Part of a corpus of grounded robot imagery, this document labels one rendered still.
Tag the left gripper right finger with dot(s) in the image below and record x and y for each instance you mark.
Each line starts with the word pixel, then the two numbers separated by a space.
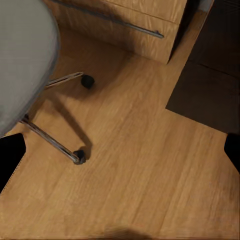
pixel 232 149

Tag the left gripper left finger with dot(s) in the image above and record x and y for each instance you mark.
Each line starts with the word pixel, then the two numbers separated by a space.
pixel 12 149

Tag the swivel chair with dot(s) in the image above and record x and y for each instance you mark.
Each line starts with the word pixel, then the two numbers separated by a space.
pixel 30 45

